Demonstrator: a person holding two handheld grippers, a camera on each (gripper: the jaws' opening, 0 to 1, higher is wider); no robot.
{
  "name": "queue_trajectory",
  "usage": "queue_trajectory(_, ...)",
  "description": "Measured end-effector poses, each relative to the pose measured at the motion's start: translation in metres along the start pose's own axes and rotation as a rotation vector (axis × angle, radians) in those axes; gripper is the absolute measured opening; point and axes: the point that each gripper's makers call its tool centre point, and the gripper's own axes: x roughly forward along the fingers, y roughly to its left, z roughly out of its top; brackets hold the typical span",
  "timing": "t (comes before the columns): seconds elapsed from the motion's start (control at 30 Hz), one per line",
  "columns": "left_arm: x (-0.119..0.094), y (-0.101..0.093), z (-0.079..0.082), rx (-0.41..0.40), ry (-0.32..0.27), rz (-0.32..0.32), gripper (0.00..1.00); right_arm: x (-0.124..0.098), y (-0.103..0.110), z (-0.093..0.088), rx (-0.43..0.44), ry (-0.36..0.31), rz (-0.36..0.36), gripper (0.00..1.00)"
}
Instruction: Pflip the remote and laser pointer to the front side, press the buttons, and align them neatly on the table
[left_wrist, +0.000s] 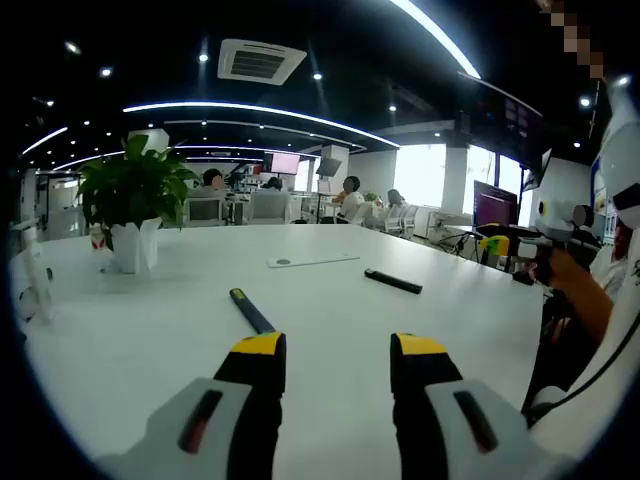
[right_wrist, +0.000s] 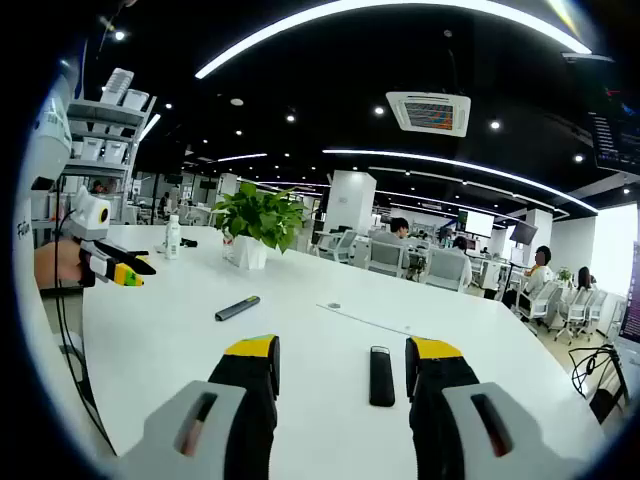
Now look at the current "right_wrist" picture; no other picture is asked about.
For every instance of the grey metal storage shelf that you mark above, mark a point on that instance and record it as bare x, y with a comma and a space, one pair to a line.
127, 150

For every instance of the row of white storage bins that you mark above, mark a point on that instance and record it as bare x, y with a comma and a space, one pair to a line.
115, 150

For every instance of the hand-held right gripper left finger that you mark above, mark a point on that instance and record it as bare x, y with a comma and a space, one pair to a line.
235, 400

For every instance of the white chest-worn device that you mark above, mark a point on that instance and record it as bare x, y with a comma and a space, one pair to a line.
50, 135

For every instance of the small distant potted plant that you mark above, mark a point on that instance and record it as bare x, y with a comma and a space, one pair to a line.
565, 275

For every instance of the white table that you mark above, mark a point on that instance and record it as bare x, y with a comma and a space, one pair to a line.
175, 325

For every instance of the tilted black monitor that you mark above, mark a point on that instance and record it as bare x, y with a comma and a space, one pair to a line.
523, 232

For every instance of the person's left hand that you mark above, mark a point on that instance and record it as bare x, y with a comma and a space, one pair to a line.
66, 265

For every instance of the black remote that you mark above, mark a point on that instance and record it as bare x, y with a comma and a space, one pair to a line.
382, 375

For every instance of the long curved ceiling light strip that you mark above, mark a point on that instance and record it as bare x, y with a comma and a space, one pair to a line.
380, 151
250, 44

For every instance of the small black object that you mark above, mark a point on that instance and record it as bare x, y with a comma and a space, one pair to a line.
189, 243

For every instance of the desktop monitor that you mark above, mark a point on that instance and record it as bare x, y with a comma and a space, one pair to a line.
631, 300

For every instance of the dark grey marker pen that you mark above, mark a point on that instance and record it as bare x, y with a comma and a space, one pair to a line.
237, 308

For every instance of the bright wall display screen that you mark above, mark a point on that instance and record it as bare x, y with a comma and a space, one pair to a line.
480, 224

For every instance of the ceiling air conditioner unit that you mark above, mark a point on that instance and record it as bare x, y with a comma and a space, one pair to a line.
429, 114

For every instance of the white plastic bottle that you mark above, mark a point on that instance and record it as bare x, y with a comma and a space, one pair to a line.
173, 240

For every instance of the group of white office chairs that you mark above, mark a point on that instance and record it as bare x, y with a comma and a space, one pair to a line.
445, 270

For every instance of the green potted plant white pot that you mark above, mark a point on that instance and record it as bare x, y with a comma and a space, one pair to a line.
250, 220

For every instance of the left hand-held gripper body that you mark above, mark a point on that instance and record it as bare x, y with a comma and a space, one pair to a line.
90, 220

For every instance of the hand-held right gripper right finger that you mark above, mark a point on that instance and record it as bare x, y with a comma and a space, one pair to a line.
450, 400

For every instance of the hanging dark display screen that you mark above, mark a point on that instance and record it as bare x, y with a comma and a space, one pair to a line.
615, 135

